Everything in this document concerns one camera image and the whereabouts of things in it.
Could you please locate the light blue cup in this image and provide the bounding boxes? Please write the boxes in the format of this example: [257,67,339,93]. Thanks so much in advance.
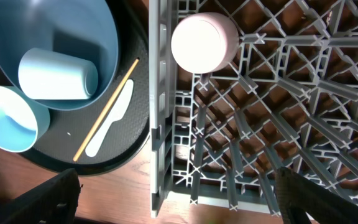
[18,48,99,100]

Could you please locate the white plastic knife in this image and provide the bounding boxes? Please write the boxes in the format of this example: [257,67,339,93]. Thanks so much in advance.
[85,79,134,157]

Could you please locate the light blue bowl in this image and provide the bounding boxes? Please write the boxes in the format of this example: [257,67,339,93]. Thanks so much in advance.
[0,86,50,153]

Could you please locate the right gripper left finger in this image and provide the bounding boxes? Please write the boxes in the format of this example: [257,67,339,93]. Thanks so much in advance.
[0,169,81,223]

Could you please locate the wooden chopstick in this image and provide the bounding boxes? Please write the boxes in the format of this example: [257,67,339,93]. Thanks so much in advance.
[73,58,140,162]

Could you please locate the pink cup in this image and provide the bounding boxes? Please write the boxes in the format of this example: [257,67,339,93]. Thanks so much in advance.
[171,12,240,74]

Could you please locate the grey dishwasher rack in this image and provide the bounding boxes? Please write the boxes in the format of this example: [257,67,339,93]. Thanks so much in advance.
[149,0,358,217]

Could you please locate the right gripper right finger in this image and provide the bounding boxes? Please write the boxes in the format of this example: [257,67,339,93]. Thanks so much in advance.
[275,167,358,224]

